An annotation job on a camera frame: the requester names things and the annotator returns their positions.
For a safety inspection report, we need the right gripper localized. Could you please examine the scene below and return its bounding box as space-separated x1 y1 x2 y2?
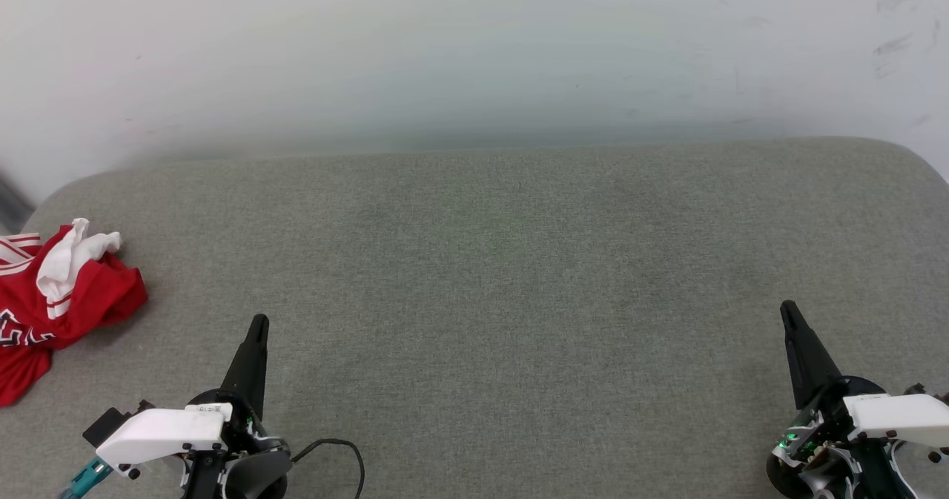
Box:
766 300 907 499

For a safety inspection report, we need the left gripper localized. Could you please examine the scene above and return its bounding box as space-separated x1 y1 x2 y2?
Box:
180 314 291 499

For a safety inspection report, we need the red and white jersey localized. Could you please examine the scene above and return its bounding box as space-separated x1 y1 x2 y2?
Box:
0 218 148 408

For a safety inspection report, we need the grey fabric sofa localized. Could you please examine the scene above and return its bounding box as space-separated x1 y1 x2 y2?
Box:
0 137 949 499

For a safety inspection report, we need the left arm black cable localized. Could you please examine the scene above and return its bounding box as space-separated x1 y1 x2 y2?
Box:
291 437 366 499

